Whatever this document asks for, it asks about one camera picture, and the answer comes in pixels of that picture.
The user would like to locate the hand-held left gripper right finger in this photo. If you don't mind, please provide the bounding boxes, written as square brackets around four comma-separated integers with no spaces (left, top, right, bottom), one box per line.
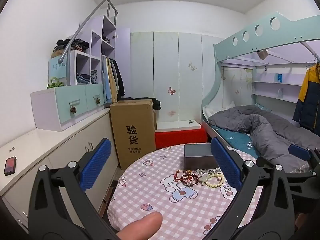
[204,137,296,240]

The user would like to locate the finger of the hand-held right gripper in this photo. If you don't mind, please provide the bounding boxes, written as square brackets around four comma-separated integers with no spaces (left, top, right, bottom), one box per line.
[255,156,317,202]
[288,144,320,172]

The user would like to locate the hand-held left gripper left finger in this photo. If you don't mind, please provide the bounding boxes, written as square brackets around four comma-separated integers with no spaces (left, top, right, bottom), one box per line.
[29,138,123,240]

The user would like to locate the silver chain with pink charms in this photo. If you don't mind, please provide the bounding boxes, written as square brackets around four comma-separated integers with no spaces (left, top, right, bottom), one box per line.
[196,167,222,175]

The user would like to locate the cream bead bracelet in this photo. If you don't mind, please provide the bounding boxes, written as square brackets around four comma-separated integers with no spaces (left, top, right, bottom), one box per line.
[206,172,225,188]

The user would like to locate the dark grey rectangular box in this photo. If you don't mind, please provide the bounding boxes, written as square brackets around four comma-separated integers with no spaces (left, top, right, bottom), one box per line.
[184,143,220,171]

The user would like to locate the dark red bead bracelet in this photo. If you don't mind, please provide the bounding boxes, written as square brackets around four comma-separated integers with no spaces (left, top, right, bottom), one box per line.
[180,174,200,187]

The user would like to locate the red string bracelet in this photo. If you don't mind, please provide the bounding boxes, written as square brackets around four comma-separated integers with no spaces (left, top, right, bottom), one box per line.
[174,170,190,181]

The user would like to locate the person's left hand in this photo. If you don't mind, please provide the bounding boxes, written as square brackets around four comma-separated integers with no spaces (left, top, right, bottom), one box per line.
[117,211,163,240]

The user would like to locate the teal bed sheet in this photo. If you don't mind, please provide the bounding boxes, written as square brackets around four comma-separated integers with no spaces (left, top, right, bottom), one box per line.
[216,127,258,159]

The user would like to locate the grey duvet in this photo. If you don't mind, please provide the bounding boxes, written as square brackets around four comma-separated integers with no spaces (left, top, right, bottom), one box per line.
[208,105,320,173]

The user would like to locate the beige low cabinet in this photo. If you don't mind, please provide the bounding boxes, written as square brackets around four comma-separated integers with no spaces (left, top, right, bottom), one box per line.
[0,109,119,230]

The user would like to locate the yellow and navy jacket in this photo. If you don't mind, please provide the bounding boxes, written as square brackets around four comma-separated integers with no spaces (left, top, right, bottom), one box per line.
[292,62,320,137]

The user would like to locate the red storage bench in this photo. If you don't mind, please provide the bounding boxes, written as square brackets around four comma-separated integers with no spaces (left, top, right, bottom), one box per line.
[154,120,208,150]

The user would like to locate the tall cardboard box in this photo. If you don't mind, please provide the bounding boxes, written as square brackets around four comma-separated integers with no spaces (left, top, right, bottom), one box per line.
[109,99,157,170]

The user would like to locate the pink checked cartoon tablecloth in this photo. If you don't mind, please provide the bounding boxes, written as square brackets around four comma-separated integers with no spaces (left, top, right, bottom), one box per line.
[107,142,265,237]

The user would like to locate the teal drawer cabinet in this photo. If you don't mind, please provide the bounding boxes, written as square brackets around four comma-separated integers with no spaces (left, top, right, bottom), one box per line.
[31,84,110,132]

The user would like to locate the hanging clothes row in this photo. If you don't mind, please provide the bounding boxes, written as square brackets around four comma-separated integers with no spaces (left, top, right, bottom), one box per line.
[101,55,125,104]

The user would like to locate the black smartphone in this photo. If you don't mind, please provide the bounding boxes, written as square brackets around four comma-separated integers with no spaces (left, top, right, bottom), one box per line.
[4,156,17,176]

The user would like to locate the folded jeans stack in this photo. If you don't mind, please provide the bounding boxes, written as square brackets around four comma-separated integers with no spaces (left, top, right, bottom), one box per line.
[76,70,99,84]

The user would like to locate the green plant ornament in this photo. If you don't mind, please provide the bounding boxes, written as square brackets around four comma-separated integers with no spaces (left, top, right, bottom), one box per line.
[47,77,65,89]

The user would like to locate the white panel wardrobe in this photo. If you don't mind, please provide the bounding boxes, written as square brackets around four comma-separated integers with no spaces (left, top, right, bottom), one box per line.
[130,31,225,130]

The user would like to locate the pile of dark clothes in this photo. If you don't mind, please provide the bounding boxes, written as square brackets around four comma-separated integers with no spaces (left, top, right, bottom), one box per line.
[51,39,90,58]

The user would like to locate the grey metal handrail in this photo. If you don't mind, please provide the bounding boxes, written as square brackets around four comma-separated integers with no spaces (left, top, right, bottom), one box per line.
[58,0,118,64]

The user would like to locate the lavender stair shelf unit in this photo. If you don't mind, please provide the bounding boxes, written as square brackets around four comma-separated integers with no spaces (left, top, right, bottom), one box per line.
[49,15,131,105]

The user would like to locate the lavender wall shelf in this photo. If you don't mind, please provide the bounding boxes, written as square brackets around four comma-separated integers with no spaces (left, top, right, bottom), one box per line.
[251,62,310,103]

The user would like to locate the teal bunk bed frame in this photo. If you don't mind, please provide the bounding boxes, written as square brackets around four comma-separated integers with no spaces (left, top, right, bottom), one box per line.
[201,11,320,155]

